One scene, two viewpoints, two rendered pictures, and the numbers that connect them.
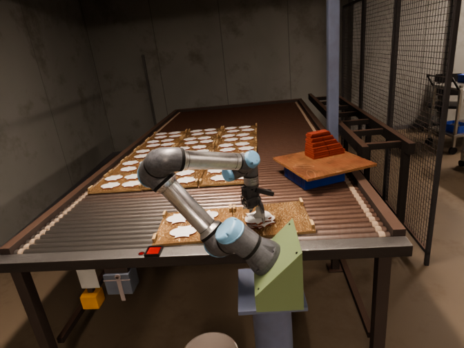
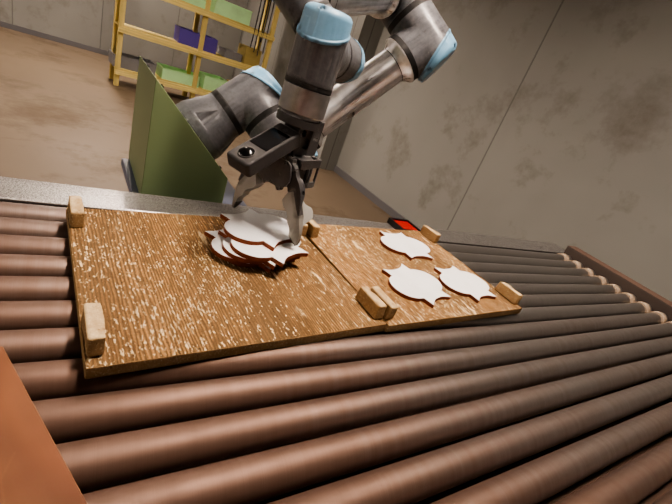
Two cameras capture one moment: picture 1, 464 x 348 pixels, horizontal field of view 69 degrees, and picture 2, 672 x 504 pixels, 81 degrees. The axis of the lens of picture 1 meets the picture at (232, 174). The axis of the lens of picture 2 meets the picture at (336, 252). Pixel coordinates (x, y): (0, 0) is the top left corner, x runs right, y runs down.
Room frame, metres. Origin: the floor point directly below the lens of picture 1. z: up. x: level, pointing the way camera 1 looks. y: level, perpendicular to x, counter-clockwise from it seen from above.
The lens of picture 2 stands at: (2.14, -0.44, 1.27)
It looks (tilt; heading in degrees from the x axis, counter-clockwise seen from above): 24 degrees down; 137
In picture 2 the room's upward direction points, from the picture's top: 21 degrees clockwise
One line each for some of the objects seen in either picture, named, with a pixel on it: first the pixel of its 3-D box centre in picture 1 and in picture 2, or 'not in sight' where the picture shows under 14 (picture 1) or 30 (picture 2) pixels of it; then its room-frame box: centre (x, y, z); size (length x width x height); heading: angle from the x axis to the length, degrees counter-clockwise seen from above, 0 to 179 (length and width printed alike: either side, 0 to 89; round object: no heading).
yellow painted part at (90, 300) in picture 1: (89, 286); not in sight; (1.48, 0.80, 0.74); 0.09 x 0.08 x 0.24; 84
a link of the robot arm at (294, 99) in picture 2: (251, 180); (302, 102); (1.57, -0.09, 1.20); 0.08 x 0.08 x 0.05
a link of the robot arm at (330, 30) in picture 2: (249, 165); (319, 49); (1.57, -0.09, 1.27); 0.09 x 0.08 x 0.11; 127
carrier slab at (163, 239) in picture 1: (195, 225); (408, 268); (1.66, 0.23, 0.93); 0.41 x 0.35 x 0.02; 88
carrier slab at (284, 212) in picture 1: (270, 219); (227, 270); (1.65, -0.18, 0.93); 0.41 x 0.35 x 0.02; 89
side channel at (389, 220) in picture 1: (322, 133); not in sight; (3.38, -0.98, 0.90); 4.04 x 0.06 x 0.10; 174
